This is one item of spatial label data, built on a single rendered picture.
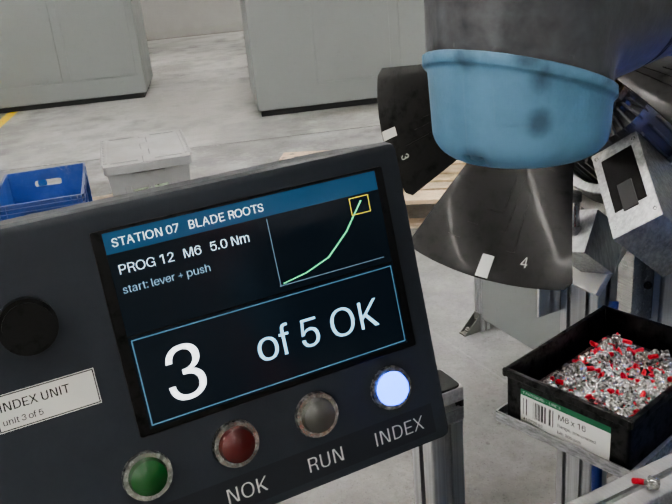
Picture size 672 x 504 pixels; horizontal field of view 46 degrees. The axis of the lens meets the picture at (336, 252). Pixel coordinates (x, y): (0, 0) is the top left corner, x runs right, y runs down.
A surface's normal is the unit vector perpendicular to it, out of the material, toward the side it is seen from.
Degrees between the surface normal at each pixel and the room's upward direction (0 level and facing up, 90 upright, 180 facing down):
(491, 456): 0
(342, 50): 90
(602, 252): 77
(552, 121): 93
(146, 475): 70
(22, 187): 90
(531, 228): 47
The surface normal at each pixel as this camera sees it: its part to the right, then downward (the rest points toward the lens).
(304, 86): 0.15, 0.36
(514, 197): -0.18, -0.30
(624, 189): -0.73, -0.40
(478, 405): -0.08, -0.92
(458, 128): -0.78, 0.33
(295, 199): 0.42, 0.05
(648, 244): 0.00, 0.80
